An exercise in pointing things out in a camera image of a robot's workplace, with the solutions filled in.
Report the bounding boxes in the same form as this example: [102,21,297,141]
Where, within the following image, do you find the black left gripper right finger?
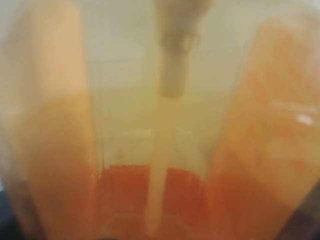
[282,181,320,240]

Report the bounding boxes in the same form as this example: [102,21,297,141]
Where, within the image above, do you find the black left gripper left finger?
[0,184,27,240]

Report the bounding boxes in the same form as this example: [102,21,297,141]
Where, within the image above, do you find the orange pump soap bottle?
[0,0,320,240]

